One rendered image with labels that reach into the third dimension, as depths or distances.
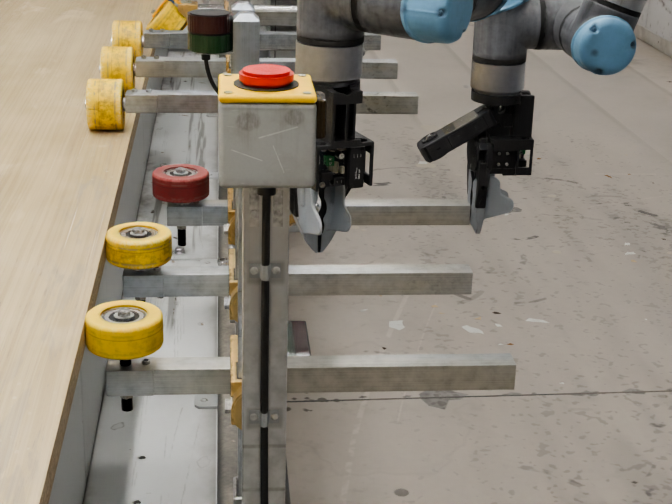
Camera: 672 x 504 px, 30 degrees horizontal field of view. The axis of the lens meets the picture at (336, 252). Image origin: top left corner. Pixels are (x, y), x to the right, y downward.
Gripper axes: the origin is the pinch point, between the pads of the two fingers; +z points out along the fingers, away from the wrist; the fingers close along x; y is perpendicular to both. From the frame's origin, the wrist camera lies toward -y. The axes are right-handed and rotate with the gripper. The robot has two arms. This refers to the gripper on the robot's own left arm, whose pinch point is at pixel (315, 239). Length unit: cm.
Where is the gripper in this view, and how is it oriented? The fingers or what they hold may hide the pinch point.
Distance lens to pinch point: 149.8
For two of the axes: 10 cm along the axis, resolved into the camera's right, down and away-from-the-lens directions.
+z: -0.4, 9.3, 3.6
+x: 9.1, -1.2, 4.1
